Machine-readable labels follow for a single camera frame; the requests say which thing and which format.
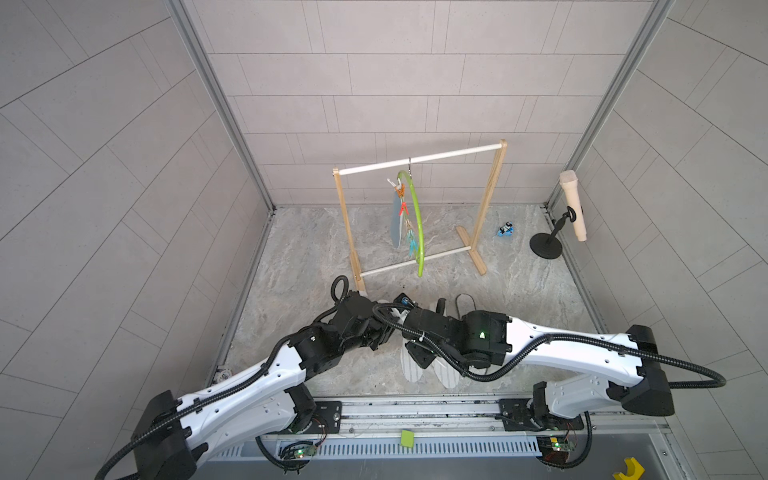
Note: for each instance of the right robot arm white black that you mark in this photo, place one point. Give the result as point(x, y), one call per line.
point(623, 370)

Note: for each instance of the right circuit board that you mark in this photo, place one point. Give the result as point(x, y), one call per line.
point(555, 449)

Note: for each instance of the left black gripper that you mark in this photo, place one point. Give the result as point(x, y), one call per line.
point(386, 323)

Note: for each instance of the yellow plastic hook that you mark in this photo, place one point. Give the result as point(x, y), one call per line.
point(633, 470)

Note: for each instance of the beige wooden microphone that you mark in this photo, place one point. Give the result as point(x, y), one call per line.
point(568, 181)

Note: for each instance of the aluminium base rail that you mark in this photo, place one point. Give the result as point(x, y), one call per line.
point(414, 414)

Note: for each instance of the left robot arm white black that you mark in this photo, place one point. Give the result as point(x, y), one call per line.
point(176, 435)

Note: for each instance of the blue toy car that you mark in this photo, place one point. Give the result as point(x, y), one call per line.
point(506, 230)

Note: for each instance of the left circuit board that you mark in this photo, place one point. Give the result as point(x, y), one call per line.
point(298, 451)

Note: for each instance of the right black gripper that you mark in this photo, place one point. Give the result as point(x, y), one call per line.
point(411, 345)

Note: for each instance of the black microphone stand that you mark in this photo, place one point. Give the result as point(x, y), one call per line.
point(547, 245)

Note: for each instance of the green sticky block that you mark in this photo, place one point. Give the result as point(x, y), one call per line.
point(407, 439)

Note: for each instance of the green clip hanger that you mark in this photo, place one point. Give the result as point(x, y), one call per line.
point(409, 216)

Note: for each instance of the grey blue insole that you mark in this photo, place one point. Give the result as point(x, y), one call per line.
point(396, 224)

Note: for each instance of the white striped insole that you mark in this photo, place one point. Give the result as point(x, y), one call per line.
point(446, 374)
point(411, 370)

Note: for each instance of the dark grey felt insole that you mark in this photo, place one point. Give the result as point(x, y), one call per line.
point(465, 304)

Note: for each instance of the circuit board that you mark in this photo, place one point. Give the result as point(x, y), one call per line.
point(555, 449)
point(298, 451)

